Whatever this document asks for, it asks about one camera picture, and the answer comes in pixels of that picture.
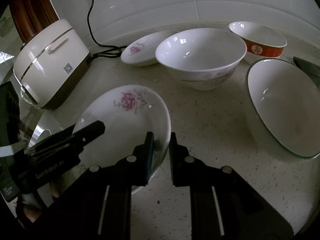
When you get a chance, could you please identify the white rice cooker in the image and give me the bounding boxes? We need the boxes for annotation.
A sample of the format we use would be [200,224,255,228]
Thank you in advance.
[14,19,91,109]

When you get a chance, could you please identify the black power cable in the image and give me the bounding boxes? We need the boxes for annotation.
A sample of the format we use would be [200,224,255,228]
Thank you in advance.
[77,0,128,59]

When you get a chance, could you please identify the large white plate pink flower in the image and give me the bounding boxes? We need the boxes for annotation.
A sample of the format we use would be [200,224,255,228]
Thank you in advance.
[72,84,172,195]

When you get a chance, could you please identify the person left hand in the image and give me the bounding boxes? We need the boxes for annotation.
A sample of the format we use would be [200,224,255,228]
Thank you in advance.
[15,183,59,229]

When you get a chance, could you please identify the red and white bowl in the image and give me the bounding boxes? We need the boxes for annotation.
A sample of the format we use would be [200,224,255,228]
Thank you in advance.
[228,21,287,64]

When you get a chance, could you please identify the black gas stove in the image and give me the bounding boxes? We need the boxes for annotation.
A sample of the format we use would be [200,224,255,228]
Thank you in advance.
[293,56,320,89]

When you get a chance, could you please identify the white flared bowl pink flowers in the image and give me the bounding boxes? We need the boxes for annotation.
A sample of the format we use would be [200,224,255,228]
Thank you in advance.
[155,28,247,91]

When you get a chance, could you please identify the large white bowl green rim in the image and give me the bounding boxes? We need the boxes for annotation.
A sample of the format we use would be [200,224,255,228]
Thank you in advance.
[244,59,319,161]

